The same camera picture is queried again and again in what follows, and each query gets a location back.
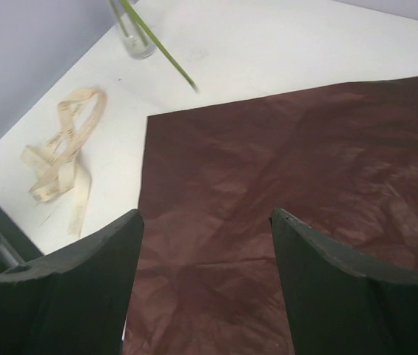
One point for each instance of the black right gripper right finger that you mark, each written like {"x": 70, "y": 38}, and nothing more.
{"x": 339, "y": 300}

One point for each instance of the clear glass flask vase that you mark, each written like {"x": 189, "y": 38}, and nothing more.
{"x": 133, "y": 45}

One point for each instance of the cream ribbon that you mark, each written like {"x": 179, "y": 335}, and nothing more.
{"x": 56, "y": 165}

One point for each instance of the pink blossom flower stem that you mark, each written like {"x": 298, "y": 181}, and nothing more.
{"x": 146, "y": 33}

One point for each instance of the blue hydrangea flower stem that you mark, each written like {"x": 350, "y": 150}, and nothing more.
{"x": 117, "y": 15}

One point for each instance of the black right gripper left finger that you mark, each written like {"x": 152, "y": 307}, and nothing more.
{"x": 74, "y": 300}

